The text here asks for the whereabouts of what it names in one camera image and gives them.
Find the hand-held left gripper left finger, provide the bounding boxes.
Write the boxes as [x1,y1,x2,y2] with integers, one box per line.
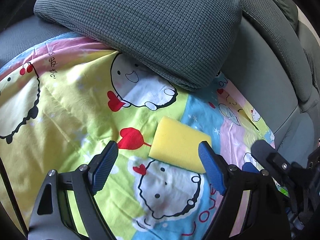
[29,141,119,240]

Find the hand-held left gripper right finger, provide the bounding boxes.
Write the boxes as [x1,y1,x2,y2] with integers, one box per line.
[198,141,292,240]

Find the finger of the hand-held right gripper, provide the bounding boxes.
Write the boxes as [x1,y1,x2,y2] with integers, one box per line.
[251,140,310,183]
[243,163,259,174]

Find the yellow sponge green scouring pad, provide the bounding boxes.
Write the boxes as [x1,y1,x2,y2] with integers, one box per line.
[149,116,212,174]

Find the grey sofa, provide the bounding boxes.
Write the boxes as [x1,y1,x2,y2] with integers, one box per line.
[0,0,320,155]

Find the cartoon printed blanket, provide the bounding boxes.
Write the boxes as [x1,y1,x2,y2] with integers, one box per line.
[0,31,275,240]

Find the grey sofa back cushion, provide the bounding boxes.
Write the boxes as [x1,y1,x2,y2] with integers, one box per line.
[221,0,314,103]

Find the large grey textured cushion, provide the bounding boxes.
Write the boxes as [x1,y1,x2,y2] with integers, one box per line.
[34,0,243,92]

